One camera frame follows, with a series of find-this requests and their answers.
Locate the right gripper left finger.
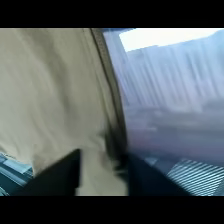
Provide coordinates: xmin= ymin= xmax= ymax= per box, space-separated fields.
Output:
xmin=14 ymin=148 xmax=82 ymax=197

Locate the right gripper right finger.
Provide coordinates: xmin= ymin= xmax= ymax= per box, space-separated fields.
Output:
xmin=126 ymin=153 xmax=193 ymax=197

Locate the beige garment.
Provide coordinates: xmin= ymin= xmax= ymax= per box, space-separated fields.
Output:
xmin=0 ymin=28 xmax=129 ymax=197

